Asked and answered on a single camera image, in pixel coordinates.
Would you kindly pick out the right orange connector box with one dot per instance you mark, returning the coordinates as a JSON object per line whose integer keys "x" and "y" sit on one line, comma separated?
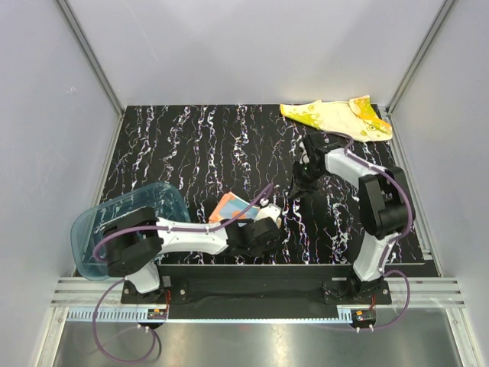
{"x": 364, "y": 317}

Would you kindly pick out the orange polka dot towel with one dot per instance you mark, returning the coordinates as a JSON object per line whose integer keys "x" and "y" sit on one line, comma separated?
{"x": 229, "y": 206}

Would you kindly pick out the blue transparent plastic bin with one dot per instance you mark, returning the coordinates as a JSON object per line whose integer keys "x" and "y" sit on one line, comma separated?
{"x": 86, "y": 231}

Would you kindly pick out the left aluminium frame post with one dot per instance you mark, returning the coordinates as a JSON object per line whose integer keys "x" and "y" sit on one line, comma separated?
{"x": 95, "y": 66}

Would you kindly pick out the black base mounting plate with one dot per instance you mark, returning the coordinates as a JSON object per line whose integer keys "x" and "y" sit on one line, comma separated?
{"x": 326, "y": 284}

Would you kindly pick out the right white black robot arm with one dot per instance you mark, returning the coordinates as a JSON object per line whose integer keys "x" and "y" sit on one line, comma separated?
{"x": 385, "y": 208}

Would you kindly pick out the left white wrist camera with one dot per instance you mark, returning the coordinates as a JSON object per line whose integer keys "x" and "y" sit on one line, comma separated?
{"x": 270, "y": 211}

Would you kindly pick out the aluminium frame post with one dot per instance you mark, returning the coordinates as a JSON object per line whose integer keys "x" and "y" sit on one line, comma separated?
{"x": 95, "y": 66}
{"x": 422, "y": 50}

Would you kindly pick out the right aluminium frame post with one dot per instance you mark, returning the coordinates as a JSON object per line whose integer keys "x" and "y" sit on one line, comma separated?
{"x": 422, "y": 50}

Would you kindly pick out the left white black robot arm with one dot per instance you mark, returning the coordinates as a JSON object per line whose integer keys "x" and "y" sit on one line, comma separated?
{"x": 131, "y": 243}

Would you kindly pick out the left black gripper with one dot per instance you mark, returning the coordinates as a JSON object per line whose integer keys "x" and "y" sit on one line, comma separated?
{"x": 258, "y": 252}

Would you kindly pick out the black marbled table mat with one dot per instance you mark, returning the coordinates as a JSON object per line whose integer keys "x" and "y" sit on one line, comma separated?
{"x": 207, "y": 151}

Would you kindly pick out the aluminium front rail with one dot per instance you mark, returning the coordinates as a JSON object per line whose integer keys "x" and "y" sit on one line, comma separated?
{"x": 88, "y": 300}

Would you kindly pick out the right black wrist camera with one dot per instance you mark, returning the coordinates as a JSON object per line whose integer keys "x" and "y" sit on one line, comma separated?
{"x": 315, "y": 143}

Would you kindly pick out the left small connector box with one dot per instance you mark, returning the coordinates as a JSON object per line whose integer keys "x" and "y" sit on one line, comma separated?
{"x": 157, "y": 313}

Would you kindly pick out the yellow cream towel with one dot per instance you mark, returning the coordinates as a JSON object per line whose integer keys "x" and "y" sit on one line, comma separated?
{"x": 355, "y": 118}

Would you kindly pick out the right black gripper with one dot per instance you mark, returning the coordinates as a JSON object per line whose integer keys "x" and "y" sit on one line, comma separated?
{"x": 297, "y": 167}

